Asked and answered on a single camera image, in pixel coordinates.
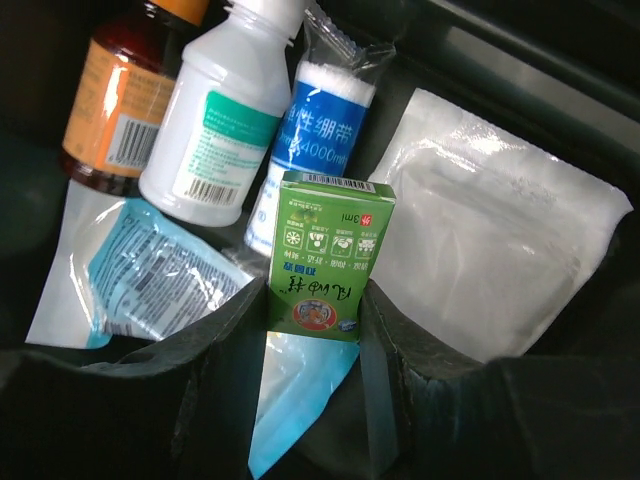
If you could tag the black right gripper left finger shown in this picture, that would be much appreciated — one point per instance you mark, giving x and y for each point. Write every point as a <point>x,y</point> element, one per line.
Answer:
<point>184,407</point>

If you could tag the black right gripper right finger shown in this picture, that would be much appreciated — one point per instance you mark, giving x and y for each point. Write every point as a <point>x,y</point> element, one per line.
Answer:
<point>395,351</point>

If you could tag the blue wipes packet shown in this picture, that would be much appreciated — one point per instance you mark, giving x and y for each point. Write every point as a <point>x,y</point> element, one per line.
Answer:
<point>122,268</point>

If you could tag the small green box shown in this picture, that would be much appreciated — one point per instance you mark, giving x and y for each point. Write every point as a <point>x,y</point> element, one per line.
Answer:
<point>328,235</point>

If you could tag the white gauze pouch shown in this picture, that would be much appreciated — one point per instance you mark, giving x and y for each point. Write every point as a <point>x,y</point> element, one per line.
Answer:
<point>491,236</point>

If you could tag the white medicine bottle green label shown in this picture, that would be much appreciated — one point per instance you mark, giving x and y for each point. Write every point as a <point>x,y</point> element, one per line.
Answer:
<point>231,93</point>

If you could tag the small dropper bottle blue label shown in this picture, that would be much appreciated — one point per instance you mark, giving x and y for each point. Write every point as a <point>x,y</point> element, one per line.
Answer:
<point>333,89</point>

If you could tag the brown bottle orange cap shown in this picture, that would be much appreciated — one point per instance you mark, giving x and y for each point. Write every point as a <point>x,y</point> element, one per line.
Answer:
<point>125,87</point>

